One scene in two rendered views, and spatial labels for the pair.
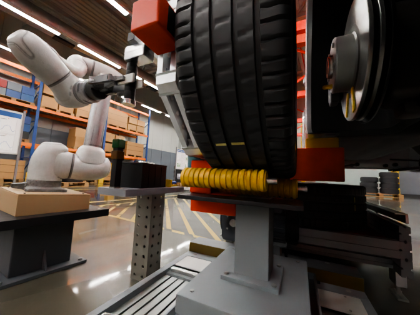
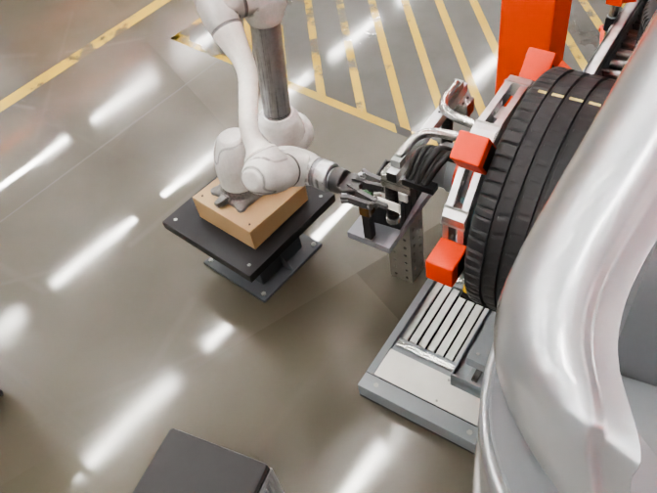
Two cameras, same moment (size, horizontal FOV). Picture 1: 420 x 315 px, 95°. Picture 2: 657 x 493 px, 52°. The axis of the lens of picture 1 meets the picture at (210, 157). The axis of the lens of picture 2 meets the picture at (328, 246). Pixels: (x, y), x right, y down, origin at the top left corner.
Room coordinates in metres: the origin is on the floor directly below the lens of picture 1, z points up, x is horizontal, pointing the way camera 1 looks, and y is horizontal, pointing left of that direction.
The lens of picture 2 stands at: (-0.66, 0.11, 2.19)
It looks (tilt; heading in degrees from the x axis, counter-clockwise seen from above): 49 degrees down; 17
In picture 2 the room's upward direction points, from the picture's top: 11 degrees counter-clockwise
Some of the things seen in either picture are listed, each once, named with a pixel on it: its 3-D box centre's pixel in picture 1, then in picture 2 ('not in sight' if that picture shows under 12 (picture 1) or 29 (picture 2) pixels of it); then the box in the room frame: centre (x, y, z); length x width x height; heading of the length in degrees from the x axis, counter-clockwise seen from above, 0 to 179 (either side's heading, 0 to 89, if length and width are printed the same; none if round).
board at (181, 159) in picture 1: (184, 167); not in sight; (10.09, 1.30, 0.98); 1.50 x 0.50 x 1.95; 148
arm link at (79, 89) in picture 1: (89, 91); (325, 175); (0.74, 0.49, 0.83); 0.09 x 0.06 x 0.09; 155
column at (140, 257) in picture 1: (148, 233); (405, 237); (1.04, 0.30, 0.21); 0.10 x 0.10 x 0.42; 65
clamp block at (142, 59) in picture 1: (139, 54); (399, 178); (0.63, 0.26, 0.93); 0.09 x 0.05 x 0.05; 65
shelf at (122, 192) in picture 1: (147, 189); (398, 201); (1.01, 0.31, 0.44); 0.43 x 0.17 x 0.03; 155
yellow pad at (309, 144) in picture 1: (320, 145); not in sight; (0.99, -0.57, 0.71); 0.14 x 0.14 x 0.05; 65
